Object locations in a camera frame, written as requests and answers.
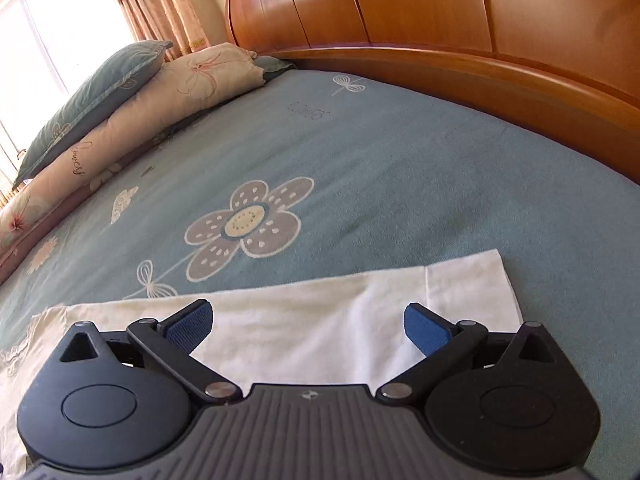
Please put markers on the green floral pillow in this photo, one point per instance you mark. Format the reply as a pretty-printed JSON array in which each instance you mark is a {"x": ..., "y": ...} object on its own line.
[{"x": 90, "y": 95}]

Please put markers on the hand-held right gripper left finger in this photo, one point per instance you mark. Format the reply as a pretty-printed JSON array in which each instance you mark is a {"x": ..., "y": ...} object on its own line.
[{"x": 187, "y": 326}]

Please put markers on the window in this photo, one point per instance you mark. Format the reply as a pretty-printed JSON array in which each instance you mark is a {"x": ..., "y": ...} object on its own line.
[{"x": 60, "y": 25}]

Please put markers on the white printed long-sleeve shirt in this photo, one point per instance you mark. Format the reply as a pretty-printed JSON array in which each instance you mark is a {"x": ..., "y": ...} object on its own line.
[{"x": 310, "y": 320}]

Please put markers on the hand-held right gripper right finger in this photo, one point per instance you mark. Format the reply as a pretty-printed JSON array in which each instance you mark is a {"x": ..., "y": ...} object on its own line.
[{"x": 425, "y": 330}]

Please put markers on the pink patterned curtain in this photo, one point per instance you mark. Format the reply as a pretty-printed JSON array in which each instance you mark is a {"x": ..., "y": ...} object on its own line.
[{"x": 155, "y": 0}]

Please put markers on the small teal cushion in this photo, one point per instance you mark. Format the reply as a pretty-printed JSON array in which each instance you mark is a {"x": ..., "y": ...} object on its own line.
[{"x": 272, "y": 66}]

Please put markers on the pink floral folded quilt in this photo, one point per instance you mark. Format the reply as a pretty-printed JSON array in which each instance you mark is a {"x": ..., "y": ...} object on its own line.
[{"x": 150, "y": 120}]

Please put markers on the wooden bed headboard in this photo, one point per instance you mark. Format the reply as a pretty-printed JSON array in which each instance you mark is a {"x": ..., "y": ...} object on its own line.
[{"x": 425, "y": 5}]

